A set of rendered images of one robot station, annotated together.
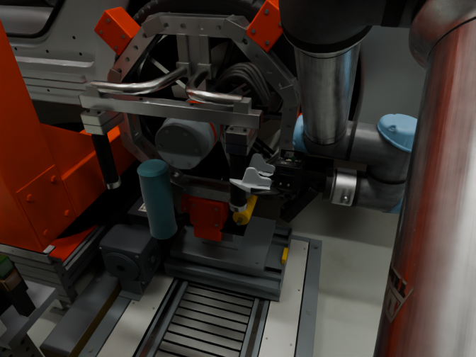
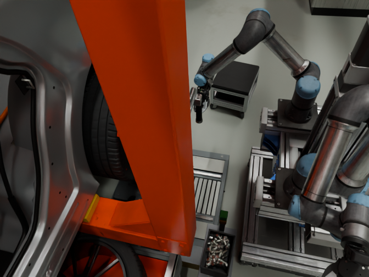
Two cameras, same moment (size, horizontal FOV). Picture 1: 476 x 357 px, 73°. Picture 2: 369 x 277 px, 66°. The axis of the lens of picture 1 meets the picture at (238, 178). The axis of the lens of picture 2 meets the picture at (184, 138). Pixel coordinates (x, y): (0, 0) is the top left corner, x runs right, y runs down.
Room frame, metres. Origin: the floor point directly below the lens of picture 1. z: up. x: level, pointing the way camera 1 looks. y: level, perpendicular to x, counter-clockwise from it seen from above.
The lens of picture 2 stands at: (0.66, 1.16, 2.05)
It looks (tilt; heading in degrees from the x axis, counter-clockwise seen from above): 52 degrees down; 272
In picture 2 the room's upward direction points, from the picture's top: 5 degrees counter-clockwise
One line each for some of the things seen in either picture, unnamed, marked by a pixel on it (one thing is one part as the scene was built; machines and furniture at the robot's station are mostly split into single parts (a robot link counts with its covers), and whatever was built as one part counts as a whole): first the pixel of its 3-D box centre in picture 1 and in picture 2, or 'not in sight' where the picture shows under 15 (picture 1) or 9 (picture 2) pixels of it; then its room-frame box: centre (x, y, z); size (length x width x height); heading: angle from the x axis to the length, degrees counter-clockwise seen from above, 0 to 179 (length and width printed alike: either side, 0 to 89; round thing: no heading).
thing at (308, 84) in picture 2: not in sight; (306, 91); (0.02, 0.05, 0.98); 0.13 x 0.12 x 0.14; 68
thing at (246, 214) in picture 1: (248, 197); not in sight; (0.93, -0.04, 0.51); 0.29 x 0.06 x 0.06; 165
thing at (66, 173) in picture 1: (91, 134); (112, 212); (1.07, 0.54, 0.69); 0.52 x 0.17 x 0.35; 165
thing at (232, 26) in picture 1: (202, 119); not in sight; (0.86, 0.10, 0.85); 0.54 x 0.07 x 0.54; 75
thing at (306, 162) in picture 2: not in sight; (312, 171); (0.14, 0.54, 0.98); 0.13 x 0.12 x 0.14; 151
